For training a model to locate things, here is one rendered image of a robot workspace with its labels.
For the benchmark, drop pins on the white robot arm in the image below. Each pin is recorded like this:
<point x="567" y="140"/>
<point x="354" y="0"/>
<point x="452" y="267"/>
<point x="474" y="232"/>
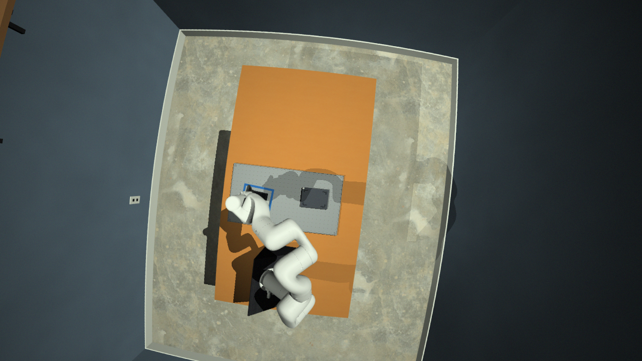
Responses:
<point x="283" y="280"/>

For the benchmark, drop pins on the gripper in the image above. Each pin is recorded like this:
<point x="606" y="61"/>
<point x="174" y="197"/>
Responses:
<point x="248" y="190"/>

